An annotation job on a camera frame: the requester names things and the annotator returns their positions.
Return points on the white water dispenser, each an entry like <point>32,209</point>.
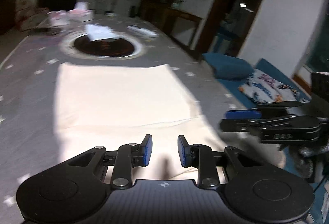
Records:
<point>102,0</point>

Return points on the small plastic packet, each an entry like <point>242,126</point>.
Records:
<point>113,15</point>

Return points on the butterfly print pillow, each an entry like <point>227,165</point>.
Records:
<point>267,89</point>

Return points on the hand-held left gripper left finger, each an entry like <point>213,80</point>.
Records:
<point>147,149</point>

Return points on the round built-in cooktop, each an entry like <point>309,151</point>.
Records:
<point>105,46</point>

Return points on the cream sweater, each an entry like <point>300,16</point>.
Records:
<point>115,100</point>

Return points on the blue sofa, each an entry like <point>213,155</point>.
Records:
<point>267,65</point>

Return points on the white remote control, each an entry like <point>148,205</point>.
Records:
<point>142,31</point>

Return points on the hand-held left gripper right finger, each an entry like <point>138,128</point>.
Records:
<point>183,150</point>

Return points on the pink tissue box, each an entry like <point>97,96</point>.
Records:
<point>81,14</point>

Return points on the blue plastic stool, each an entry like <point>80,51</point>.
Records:
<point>223,41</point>

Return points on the grey star-print tablecloth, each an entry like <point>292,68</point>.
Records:
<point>30,59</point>

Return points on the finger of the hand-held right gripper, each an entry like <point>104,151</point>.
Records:
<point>241,114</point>
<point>236,125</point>

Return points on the wooden desk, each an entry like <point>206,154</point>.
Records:
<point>177,20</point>

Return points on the black phone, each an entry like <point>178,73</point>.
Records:
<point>45,31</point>

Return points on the white tissue pack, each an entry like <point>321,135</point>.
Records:
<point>59,18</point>

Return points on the blue sofa cushion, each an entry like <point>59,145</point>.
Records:
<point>228,68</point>

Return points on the white tissue paper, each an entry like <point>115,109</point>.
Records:
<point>99,32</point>

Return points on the dotted children's play tent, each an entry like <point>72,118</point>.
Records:
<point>25,13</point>

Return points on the glass jar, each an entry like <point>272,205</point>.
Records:
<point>176,4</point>

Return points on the dark wooden door frame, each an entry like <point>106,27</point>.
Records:
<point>218,7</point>

